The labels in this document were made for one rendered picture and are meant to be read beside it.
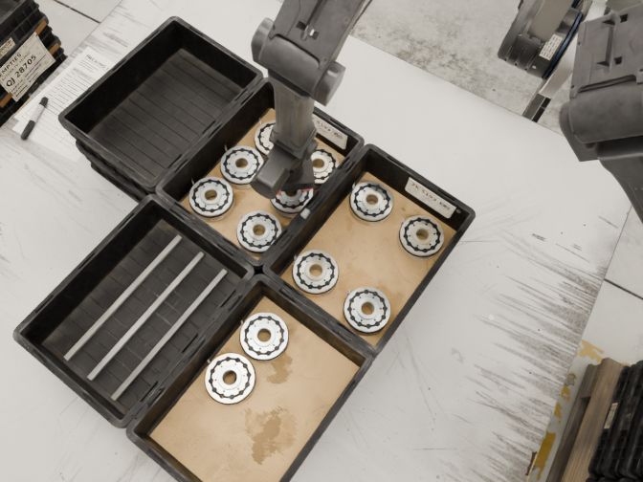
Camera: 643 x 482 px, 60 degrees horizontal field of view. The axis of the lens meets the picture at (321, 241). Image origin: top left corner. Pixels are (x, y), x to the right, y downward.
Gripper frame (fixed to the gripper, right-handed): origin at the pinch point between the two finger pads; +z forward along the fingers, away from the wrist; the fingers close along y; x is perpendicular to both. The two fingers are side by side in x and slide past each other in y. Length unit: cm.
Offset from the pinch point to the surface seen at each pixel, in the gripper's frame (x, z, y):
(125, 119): 27.9, 5.6, -38.5
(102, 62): 57, 19, -48
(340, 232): -9.5, 6.3, 10.1
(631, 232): 8, 94, 137
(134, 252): -8.5, 4.9, -37.1
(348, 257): -15.9, 6.2, 11.1
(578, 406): -55, 89, 93
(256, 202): 0.8, 5.9, -8.3
